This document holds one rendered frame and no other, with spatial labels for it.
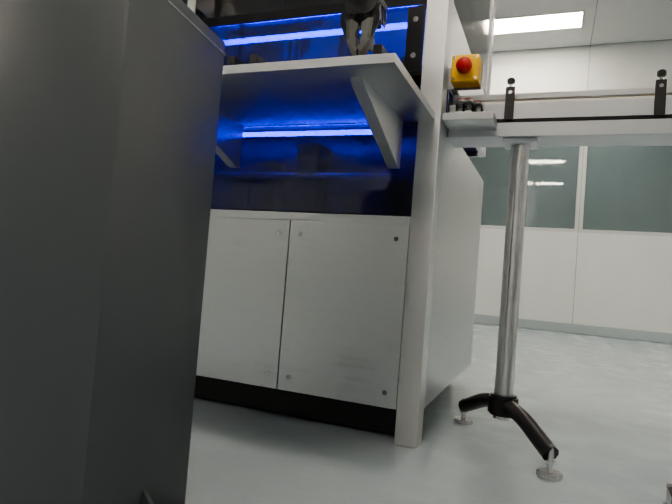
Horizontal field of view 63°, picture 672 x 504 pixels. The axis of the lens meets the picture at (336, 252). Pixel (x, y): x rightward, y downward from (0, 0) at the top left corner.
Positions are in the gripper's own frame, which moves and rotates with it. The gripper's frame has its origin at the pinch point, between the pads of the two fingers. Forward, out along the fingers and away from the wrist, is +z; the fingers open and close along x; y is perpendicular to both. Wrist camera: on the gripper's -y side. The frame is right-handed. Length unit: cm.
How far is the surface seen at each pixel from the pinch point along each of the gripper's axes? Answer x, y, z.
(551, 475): -45, 30, 90
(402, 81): -9.6, 3.0, 5.5
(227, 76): 28.6, -6.2, 5.5
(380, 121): -2.3, 12.5, 11.2
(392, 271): -2, 33, 46
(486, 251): 25, 492, 10
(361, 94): -0.7, 2.4, 8.2
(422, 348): -12, 33, 65
